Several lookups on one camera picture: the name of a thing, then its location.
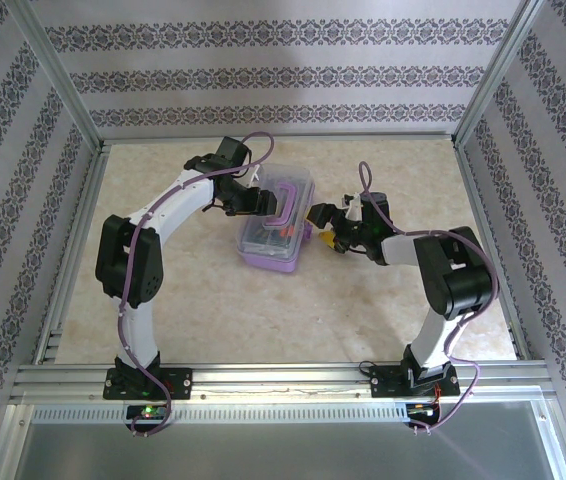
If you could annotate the purple plastic tool box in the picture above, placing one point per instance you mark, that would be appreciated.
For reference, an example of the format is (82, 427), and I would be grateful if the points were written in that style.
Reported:
(268, 262)

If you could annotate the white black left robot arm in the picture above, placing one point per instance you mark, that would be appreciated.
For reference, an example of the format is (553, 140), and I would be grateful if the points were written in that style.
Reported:
(128, 260)

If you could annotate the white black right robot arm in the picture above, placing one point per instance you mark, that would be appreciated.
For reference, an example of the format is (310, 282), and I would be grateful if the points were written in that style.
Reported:
(463, 280)

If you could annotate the right controller board with LED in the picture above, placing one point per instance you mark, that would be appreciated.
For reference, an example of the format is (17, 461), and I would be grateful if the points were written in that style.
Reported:
(420, 410)

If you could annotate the controller board with led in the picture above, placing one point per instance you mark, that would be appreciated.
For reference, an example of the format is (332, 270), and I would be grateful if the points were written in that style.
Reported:
(420, 410)
(148, 411)

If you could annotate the grey metal sheet panel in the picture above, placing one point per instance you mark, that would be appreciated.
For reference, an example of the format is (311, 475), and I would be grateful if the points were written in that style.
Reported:
(283, 450)

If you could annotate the left controller board with LED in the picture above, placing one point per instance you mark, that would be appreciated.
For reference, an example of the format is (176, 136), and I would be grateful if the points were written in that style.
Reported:
(148, 411)

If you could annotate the short aluminium table edge rail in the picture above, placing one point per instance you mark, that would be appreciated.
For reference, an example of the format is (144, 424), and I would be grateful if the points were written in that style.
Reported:
(283, 137)

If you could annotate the long aluminium table edge rail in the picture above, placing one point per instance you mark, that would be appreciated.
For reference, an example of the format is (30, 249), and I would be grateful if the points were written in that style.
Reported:
(82, 225)
(484, 225)

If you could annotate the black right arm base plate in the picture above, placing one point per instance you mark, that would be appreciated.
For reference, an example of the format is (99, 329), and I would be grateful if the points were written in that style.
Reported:
(385, 382)

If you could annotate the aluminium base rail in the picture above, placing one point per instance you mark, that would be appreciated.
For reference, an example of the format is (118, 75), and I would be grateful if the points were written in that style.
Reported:
(283, 380)

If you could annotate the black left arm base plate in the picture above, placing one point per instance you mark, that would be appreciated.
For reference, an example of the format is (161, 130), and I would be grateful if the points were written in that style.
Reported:
(180, 382)

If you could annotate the aluminium frame post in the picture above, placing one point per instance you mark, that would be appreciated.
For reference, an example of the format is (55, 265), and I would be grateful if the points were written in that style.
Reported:
(58, 70)
(503, 70)

